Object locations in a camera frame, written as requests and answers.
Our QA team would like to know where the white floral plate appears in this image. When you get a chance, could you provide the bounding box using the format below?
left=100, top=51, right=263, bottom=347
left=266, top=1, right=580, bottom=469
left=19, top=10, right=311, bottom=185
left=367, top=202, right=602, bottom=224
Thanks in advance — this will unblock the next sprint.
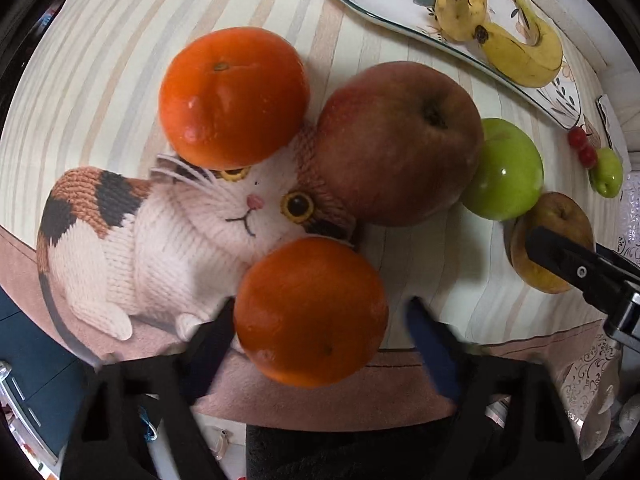
left=299, top=0, right=583, bottom=131

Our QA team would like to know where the striped cat-print table mat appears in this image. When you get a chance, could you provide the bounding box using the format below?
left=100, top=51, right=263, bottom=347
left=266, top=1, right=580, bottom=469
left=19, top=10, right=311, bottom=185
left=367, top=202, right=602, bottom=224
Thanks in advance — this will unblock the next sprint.
left=0, top=0, right=640, bottom=421

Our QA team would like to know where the small white object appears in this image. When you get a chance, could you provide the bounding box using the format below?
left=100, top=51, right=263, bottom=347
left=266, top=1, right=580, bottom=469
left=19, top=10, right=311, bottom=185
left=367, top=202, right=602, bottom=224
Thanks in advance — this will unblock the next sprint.
left=207, top=427, right=231, bottom=461

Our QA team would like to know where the yellow banana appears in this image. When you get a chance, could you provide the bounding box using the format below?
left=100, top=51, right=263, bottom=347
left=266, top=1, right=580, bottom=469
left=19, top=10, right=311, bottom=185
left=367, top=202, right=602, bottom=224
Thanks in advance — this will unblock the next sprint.
left=475, top=0, right=564, bottom=87
left=432, top=0, right=488, bottom=43

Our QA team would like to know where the red apple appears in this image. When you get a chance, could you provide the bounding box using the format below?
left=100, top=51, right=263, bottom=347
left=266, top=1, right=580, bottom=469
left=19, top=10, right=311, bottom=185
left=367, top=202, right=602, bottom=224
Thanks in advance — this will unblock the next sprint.
left=315, top=61, right=485, bottom=227

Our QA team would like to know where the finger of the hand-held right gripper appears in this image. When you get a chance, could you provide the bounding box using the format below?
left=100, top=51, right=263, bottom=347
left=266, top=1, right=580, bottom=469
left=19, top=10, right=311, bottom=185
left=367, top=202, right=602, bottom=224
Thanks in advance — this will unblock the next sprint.
left=525, top=227, right=640, bottom=313

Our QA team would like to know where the dark blue panel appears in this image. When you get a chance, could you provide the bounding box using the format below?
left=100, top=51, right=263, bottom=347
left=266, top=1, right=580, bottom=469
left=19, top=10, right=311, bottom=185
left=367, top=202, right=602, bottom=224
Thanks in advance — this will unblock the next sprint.
left=0, top=285, right=96, bottom=466

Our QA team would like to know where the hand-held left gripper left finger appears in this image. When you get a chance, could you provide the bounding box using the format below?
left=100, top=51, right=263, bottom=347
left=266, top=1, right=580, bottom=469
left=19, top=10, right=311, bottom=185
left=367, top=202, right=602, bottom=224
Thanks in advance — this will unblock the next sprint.
left=60, top=297, right=236, bottom=480

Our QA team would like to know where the brown pear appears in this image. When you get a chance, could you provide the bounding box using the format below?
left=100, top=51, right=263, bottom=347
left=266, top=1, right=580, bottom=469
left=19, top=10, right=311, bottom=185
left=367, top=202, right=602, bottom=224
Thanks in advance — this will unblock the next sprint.
left=509, top=191, right=595, bottom=295

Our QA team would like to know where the green apple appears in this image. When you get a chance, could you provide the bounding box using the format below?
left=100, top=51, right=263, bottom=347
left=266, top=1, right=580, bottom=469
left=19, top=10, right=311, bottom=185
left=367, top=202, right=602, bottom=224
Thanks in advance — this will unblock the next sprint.
left=589, top=147, right=624, bottom=198
left=461, top=118, right=544, bottom=222

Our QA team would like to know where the orange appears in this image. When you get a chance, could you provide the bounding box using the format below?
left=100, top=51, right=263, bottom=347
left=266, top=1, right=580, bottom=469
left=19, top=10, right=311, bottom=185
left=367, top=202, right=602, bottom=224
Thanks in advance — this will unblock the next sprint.
left=233, top=236, right=390, bottom=388
left=159, top=27, right=311, bottom=171

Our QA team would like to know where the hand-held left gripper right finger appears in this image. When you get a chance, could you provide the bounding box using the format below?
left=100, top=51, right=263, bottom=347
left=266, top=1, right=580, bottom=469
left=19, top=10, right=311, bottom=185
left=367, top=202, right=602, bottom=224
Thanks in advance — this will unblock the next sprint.
left=405, top=296, right=586, bottom=480

